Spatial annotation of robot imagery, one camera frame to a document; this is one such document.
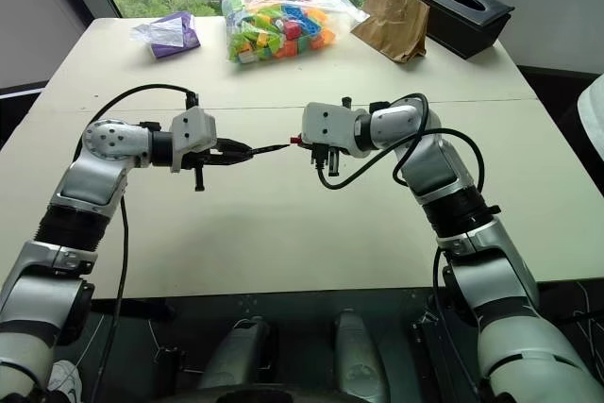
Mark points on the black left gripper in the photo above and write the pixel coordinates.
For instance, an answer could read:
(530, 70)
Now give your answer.
(200, 176)

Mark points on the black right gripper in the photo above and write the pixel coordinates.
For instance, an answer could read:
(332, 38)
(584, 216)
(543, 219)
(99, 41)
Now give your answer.
(332, 161)

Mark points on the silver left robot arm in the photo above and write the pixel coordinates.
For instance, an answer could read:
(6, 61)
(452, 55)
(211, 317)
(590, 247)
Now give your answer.
(94, 176)

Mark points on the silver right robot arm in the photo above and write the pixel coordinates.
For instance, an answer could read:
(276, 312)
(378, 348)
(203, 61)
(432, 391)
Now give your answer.
(500, 252)

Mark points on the clear bag of colourful blocks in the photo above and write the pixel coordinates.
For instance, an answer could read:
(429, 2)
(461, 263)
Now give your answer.
(278, 28)

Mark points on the purple tissue pack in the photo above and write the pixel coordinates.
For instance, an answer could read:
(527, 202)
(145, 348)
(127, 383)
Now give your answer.
(177, 37)

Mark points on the brown paper bag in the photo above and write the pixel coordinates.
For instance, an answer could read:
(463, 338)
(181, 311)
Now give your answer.
(391, 25)

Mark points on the black tissue box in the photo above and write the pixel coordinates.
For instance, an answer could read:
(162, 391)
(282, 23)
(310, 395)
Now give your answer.
(467, 16)

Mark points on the grey rounded shape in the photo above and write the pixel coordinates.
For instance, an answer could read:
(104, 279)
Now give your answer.
(240, 356)
(358, 356)

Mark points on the white shoe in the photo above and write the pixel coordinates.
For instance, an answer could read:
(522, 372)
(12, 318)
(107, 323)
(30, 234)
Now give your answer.
(66, 381)

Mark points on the white rounded object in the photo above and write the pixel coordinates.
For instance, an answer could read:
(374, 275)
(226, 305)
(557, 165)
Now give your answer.
(592, 115)

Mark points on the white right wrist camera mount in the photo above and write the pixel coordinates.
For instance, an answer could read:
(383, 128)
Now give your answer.
(330, 122)

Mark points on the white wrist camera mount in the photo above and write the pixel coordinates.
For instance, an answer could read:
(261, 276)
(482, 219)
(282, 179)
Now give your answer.
(193, 131)
(330, 122)

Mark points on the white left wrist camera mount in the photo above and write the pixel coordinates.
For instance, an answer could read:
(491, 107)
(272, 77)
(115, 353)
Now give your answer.
(193, 131)

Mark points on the black metal frame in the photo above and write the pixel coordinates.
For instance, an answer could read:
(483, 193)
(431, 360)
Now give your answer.
(439, 346)

